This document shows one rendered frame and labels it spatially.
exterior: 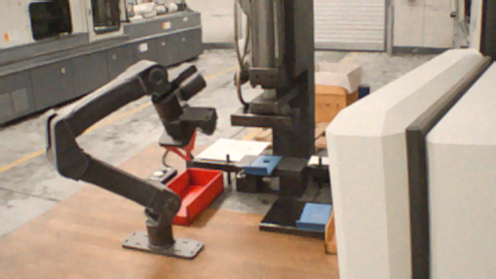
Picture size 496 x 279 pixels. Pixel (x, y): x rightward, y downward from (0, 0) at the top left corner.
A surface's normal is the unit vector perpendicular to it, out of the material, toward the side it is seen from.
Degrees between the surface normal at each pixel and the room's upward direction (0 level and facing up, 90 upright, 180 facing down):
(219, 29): 90
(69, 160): 90
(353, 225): 90
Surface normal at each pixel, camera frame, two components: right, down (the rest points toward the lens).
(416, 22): -0.37, 0.31
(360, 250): -0.56, 0.28
